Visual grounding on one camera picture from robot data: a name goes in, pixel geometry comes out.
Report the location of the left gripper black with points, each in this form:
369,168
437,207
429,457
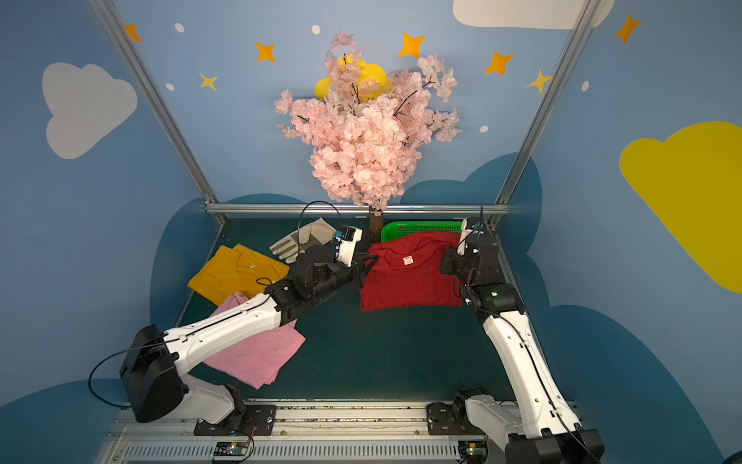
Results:
348,272

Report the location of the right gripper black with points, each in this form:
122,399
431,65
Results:
459,258

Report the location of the dark red t-shirt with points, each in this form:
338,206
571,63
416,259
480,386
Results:
408,273

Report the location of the yellow t-shirt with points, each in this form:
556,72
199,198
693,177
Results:
237,270

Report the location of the pink t-shirt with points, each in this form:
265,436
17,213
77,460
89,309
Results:
256,361

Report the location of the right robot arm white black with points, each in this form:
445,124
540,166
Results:
546,430

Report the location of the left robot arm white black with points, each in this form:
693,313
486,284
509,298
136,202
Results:
156,373

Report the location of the green plastic basket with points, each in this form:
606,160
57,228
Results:
439,229

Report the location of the white grey work glove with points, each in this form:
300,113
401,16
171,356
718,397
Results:
317,233

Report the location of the pink artificial blossom tree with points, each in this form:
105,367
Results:
366,127

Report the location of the right controller board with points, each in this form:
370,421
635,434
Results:
472,452

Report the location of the controller board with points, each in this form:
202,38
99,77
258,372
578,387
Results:
472,452
229,452

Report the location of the left controller board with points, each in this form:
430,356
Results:
229,452

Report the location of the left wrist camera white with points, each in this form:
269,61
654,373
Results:
346,242

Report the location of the rear frame crossbar aluminium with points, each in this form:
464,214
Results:
275,210

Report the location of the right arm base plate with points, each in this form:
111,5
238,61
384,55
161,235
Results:
446,419

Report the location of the aluminium mounting rail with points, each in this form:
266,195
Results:
305,432

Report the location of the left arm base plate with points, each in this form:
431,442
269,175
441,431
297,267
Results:
251,420

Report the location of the right frame post aluminium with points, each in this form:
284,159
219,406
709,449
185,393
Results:
571,52

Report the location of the frame post aluminium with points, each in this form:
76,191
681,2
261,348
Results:
110,19
571,52

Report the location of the left frame post aluminium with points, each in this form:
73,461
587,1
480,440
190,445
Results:
110,19

